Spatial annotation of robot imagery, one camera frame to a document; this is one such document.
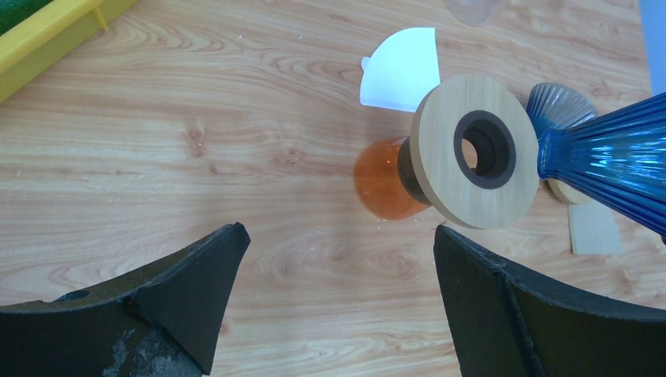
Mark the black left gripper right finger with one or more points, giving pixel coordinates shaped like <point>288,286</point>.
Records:
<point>509,320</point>

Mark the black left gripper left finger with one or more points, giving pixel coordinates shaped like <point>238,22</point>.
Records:
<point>162,319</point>

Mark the blue glass dripper cone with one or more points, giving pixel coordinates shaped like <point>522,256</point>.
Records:
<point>617,159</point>

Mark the brown paper coffee filter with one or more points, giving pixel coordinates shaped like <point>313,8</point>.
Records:
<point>593,230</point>

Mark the white paper coffee filter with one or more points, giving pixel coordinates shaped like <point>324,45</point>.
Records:
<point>401,71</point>

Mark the orange glass carafe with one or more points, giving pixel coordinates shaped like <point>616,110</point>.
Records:
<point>378,183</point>

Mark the yellow plastic tray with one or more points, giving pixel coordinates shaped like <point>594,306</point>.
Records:
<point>38,42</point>

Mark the clear glass carafe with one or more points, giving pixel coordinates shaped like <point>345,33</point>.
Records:
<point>475,12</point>

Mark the green lime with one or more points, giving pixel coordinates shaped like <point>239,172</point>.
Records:
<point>13,12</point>

